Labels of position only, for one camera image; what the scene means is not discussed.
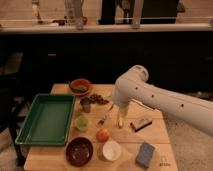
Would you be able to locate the green plastic tray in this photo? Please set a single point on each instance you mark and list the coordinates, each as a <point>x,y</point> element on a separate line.
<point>47,122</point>

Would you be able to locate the blue sponge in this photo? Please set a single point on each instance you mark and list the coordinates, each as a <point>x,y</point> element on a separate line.
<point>145,154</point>

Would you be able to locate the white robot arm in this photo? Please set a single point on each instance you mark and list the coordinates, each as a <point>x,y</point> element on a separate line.
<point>133,85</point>

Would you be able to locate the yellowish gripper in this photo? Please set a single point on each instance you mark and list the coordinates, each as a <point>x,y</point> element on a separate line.
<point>122,113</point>

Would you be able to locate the brown grape bunch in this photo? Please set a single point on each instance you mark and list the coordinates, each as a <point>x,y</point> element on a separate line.
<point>96,98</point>

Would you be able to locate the dark purple bowl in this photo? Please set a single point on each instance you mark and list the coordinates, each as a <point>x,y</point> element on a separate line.
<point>79,151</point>

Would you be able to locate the small green cup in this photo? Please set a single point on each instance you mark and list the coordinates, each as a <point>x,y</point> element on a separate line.
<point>81,123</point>

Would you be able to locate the white cup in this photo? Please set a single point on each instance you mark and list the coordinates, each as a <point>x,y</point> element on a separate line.
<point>111,150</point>

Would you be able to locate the orange bowl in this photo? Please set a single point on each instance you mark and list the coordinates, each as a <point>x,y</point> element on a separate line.
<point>78,82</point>

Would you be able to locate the orange peach fruit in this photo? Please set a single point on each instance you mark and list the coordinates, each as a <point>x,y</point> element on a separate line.
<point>102,135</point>

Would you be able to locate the green item in orange bowl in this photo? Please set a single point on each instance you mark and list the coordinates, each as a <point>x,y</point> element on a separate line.
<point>80,88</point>

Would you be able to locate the small metal cup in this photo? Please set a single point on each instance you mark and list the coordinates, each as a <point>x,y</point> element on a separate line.
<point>86,105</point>

